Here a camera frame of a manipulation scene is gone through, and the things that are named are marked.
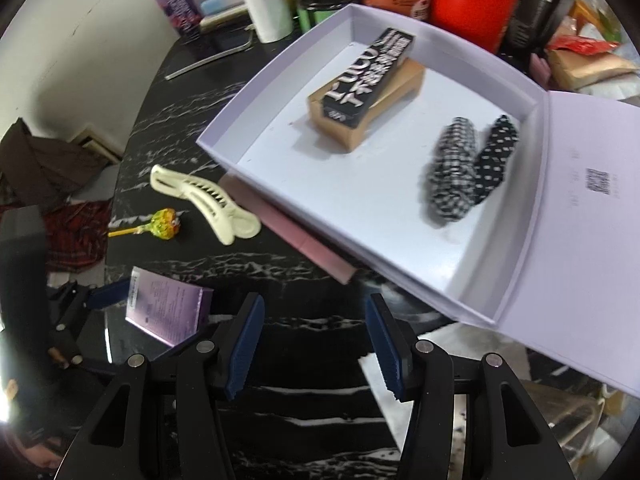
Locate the yellow lollipop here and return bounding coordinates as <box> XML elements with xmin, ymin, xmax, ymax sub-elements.
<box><xmin>107</xmin><ymin>208</ymin><xmax>180</xmax><ymax>240</ymax></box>

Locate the open lilac gift box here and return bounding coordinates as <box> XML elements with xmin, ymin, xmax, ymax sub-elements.
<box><xmin>198</xmin><ymin>4</ymin><xmax>639</xmax><ymax>394</ymax></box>

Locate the blue white box stack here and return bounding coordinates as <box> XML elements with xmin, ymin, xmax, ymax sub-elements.
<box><xmin>200</xmin><ymin>0</ymin><xmax>247</xmax><ymax>30</ymax></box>

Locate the small purple booklet box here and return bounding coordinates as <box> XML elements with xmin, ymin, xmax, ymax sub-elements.
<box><xmin>125</xmin><ymin>266</ymin><xmax>213</xmax><ymax>347</ymax></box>

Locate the red plaid blanket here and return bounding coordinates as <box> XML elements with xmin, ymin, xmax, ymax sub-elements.
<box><xmin>1</xmin><ymin>200</ymin><xmax>112</xmax><ymax>274</ymax></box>

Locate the glass cup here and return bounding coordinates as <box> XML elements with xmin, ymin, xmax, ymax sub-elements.
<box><xmin>524</xmin><ymin>382</ymin><xmax>603</xmax><ymax>462</ymax></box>

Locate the brown cloth pile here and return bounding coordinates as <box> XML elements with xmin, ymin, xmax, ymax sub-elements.
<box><xmin>1</xmin><ymin>118</ymin><xmax>110</xmax><ymax>210</ymax></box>

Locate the black smartphone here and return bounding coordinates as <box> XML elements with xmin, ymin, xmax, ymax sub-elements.
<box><xmin>164</xmin><ymin>24</ymin><xmax>256</xmax><ymax>82</ymax></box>

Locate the black white gingham scrunchie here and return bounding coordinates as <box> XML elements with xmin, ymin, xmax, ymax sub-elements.
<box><xmin>427</xmin><ymin>117</ymin><xmax>477</xmax><ymax>222</ymax></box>

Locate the purple drink can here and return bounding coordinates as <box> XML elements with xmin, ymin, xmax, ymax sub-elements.
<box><xmin>155</xmin><ymin>0</ymin><xmax>202</xmax><ymax>42</ymax></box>

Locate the black polka dot scrunchie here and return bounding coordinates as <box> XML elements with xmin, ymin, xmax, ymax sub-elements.
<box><xmin>474</xmin><ymin>115</ymin><xmax>518</xmax><ymax>205</ymax></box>

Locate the kraft brown cardboard box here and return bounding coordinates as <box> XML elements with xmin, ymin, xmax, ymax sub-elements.
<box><xmin>307</xmin><ymin>58</ymin><xmax>426</xmax><ymax>152</ymax></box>

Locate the cream hair claw clip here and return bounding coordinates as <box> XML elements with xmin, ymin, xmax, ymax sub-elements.
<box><xmin>150</xmin><ymin>165</ymin><xmax>262</xmax><ymax>246</ymax></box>

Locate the green black tin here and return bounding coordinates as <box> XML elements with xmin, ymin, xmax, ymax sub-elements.
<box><xmin>294</xmin><ymin>0</ymin><xmax>362</xmax><ymax>32</ymax></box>

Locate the pink flat box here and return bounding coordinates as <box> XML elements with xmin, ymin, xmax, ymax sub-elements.
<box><xmin>219</xmin><ymin>174</ymin><xmax>356</xmax><ymax>285</ymax></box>

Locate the black long printed box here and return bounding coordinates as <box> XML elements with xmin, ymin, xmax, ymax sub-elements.
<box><xmin>321</xmin><ymin>27</ymin><xmax>414</xmax><ymax>129</ymax></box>

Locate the black printed snack bag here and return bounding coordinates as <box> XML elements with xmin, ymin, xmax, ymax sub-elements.
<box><xmin>499</xmin><ymin>0</ymin><xmax>574</xmax><ymax>73</ymax></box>

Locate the red snack packet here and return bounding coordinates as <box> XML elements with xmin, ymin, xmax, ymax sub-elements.
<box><xmin>547</xmin><ymin>35</ymin><xmax>620</xmax><ymax>56</ymax></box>

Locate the tan paper packet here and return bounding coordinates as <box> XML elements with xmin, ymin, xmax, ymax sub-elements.
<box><xmin>547</xmin><ymin>50</ymin><xmax>639</xmax><ymax>91</ymax></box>

